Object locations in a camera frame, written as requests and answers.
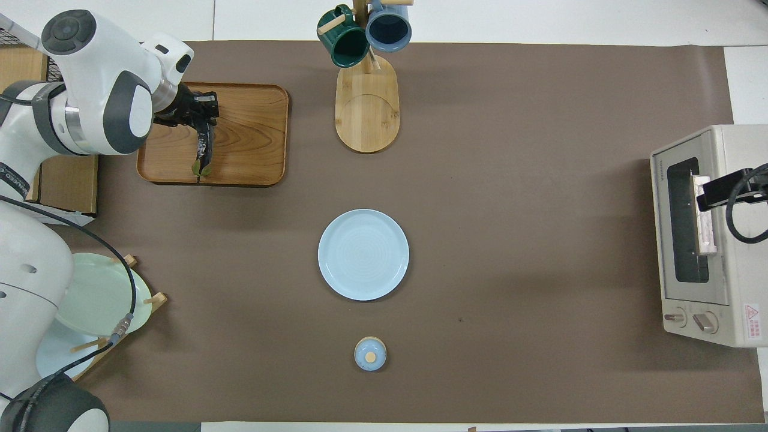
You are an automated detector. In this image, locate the beige toaster oven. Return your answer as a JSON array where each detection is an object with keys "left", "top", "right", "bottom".
[{"left": 650, "top": 124, "right": 768, "bottom": 349}]

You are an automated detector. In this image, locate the brown table mat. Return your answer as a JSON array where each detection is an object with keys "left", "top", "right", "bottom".
[{"left": 0, "top": 41, "right": 766, "bottom": 424}]

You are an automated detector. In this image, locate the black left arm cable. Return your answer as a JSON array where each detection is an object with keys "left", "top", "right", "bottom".
[{"left": 0, "top": 195, "right": 137, "bottom": 400}]

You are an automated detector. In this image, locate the white patterned cloth liner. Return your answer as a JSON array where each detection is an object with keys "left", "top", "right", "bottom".
[{"left": 0, "top": 13, "right": 43, "bottom": 53}]

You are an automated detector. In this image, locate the wooden mug tree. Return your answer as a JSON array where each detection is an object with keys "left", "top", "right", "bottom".
[{"left": 318, "top": 0, "right": 415, "bottom": 154}]

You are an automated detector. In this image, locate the glass oven door with handle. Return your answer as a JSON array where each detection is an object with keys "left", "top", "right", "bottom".
[{"left": 650, "top": 135, "right": 734, "bottom": 308}]

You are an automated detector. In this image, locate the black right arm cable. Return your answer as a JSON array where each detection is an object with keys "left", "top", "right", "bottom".
[{"left": 725, "top": 163, "right": 768, "bottom": 244}]

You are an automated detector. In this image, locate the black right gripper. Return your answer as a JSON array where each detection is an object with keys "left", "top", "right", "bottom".
[{"left": 696, "top": 166, "right": 768, "bottom": 211}]

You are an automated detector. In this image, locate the pale green plate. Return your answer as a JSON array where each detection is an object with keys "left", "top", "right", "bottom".
[{"left": 57, "top": 253, "right": 153, "bottom": 337}]

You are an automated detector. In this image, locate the dark purple eggplant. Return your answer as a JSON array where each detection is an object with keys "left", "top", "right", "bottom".
[{"left": 191, "top": 119, "right": 215, "bottom": 179}]

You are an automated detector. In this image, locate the light blue plate in rack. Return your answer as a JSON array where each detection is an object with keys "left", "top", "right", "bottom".
[{"left": 36, "top": 321, "right": 100, "bottom": 380}]

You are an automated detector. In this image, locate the wooden serving tray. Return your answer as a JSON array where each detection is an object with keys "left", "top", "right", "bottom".
[{"left": 137, "top": 82, "right": 290, "bottom": 187}]

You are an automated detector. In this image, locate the wooden plate rack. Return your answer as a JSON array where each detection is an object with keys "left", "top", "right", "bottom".
[{"left": 71, "top": 255, "right": 169, "bottom": 382}]

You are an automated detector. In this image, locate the light blue serving plate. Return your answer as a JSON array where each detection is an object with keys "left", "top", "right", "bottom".
[{"left": 317, "top": 209, "right": 410, "bottom": 301}]

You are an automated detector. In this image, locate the wooden shelf with wire basket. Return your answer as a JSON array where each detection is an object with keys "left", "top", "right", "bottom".
[{"left": 0, "top": 13, "right": 97, "bottom": 227}]

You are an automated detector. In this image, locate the blue mug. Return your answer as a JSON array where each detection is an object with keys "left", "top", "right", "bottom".
[{"left": 365, "top": 0, "right": 413, "bottom": 53}]

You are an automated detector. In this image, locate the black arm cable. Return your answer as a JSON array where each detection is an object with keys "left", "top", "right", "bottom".
[
  {"left": 0, "top": 195, "right": 137, "bottom": 400},
  {"left": 725, "top": 163, "right": 768, "bottom": 244}
]

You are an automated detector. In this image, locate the dark green mug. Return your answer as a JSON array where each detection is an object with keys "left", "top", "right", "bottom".
[{"left": 317, "top": 5, "right": 370, "bottom": 68}]

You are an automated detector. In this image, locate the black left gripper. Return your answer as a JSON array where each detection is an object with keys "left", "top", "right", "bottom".
[{"left": 153, "top": 84, "right": 220, "bottom": 142}]

